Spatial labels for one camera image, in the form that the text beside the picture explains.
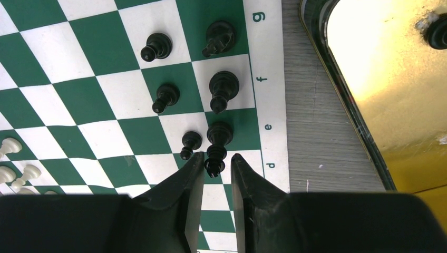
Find green white chess mat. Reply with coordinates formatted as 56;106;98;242
1;1;290;252

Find black chess knight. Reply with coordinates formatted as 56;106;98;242
202;20;236;57

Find black chess pawn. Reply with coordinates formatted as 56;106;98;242
152;83;180;114
140;33;173;62
180;131;202;161

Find gold metal tin tray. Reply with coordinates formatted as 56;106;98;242
298;1;446;228

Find black chess king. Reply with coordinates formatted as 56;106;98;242
204;121;234;178

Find black chess bishop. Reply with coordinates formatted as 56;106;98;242
209;71;239;114

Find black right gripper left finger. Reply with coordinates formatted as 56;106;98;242
1;152;205;252

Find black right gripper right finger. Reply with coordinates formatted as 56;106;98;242
231;154;446;252

